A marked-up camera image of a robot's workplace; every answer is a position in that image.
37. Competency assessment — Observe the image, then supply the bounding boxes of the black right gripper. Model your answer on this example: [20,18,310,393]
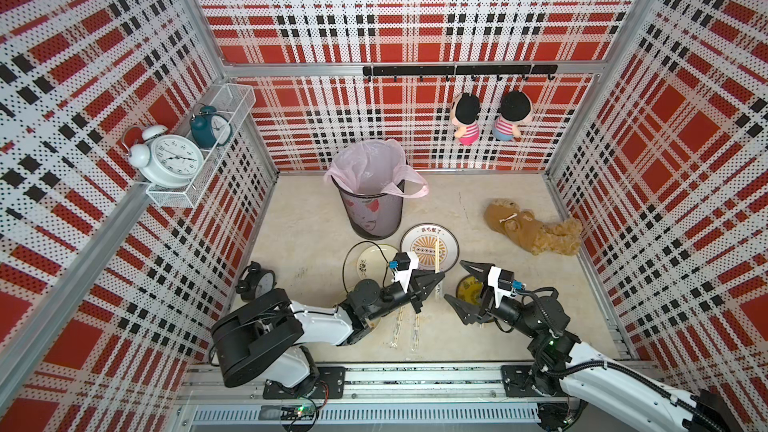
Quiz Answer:
[446,261,538,339]

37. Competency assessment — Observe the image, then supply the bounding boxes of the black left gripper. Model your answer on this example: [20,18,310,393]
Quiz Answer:
[365,270,444,322]

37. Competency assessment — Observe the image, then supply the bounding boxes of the disposable chopsticks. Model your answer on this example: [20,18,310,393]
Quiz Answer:
[431,273,444,301]
[389,309,405,349]
[410,315,421,354]

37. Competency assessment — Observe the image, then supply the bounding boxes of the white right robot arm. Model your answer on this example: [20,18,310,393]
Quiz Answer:
[445,261,741,431]

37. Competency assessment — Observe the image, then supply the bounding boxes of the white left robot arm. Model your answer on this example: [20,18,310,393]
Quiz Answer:
[211,270,445,396]

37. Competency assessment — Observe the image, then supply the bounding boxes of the yellow patterned plate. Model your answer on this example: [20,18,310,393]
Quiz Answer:
[455,275,485,308]

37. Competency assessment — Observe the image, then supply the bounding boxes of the white plate with teal rim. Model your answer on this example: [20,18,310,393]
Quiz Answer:
[400,223,460,272]

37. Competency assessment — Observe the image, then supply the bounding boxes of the cream plate with flower print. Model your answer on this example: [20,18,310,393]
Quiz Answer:
[355,244,398,282]

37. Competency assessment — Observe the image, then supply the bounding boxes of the black mesh waste bin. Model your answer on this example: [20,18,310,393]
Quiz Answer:
[332,179,404,241]

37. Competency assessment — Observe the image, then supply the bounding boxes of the brown teddy bear plush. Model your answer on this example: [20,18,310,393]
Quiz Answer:
[484,199,583,256]

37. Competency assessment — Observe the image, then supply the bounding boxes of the black alarm clock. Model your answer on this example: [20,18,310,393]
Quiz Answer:
[235,262,276,302]

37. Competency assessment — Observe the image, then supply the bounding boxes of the pink striped hanging doll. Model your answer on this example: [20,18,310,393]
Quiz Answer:
[450,93,480,146]

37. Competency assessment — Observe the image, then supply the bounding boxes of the blue striped hanging doll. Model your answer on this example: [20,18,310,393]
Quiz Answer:
[492,91,533,141]

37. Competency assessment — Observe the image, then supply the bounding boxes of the teal alarm clock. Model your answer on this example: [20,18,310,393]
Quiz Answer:
[190,105,233,149]

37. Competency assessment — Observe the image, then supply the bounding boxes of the white twin-bell alarm clock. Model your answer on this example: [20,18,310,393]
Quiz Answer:
[128,125,205,189]

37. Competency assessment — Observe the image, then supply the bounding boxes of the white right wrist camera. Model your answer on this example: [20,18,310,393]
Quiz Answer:
[487,265,526,308]

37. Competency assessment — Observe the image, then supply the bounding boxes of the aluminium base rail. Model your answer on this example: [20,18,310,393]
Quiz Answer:
[168,361,547,431]

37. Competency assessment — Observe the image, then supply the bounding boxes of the black wall hook rail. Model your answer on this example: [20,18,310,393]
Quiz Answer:
[362,64,559,78]

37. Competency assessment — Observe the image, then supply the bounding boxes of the white wire wall shelf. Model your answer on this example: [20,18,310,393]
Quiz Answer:
[128,83,260,208]

